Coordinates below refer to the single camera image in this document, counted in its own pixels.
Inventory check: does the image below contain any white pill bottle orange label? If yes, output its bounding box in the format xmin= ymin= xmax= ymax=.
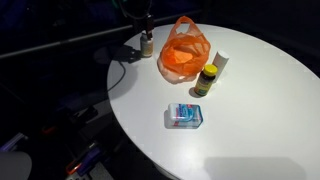
xmin=140 ymin=31 xmax=153 ymax=57

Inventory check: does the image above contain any white cylindrical tube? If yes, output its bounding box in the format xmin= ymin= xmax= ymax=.
xmin=212 ymin=50 xmax=229 ymax=82

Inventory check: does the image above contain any yellow capped dark supplement bottle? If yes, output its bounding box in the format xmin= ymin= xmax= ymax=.
xmin=194 ymin=64 xmax=218 ymax=96

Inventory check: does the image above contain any orange plastic carrier bag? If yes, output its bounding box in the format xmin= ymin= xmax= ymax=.
xmin=157 ymin=16 xmax=211 ymax=84

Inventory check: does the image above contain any black tripod clamp equipment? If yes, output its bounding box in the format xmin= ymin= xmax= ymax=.
xmin=0 ymin=106 xmax=111 ymax=180

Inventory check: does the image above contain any blue white tissue pack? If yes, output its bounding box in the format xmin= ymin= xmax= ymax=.
xmin=164 ymin=103 xmax=203 ymax=129

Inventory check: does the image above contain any grey metal handrail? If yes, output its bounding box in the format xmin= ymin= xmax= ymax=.
xmin=0 ymin=25 xmax=133 ymax=60

